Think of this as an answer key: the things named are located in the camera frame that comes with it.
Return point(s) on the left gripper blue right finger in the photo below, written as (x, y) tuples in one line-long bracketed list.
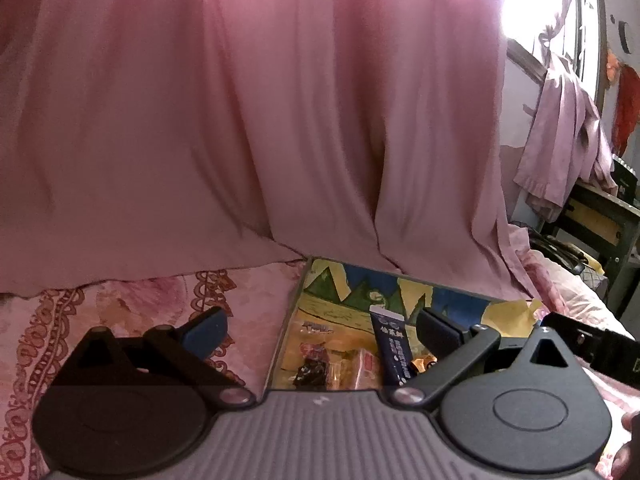
[(442, 332)]

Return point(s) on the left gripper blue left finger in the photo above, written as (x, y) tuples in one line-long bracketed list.
[(205, 333)]

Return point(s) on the navy milk powder stick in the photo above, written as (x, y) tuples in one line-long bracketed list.
[(394, 349)]

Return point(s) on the person's right hand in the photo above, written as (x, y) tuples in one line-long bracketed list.
[(626, 463)]

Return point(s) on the gold snack packet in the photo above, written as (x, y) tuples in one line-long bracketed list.
[(423, 362)]

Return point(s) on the orange rice cracker packet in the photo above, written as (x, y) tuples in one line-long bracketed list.
[(357, 369)]

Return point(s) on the colourful cardboard tray box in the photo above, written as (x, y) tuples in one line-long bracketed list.
[(353, 328)]

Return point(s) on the dark dried fruit packet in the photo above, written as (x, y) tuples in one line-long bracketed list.
[(313, 373)]

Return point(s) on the dark wooden side table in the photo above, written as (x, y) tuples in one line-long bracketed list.
[(608, 224)]

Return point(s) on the pink floral bedsheet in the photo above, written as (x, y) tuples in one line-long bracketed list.
[(38, 333)]

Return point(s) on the tied pink curtain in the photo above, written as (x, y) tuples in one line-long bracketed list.
[(566, 143)]

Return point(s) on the red hanging decoration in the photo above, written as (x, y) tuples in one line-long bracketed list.
[(627, 104)]

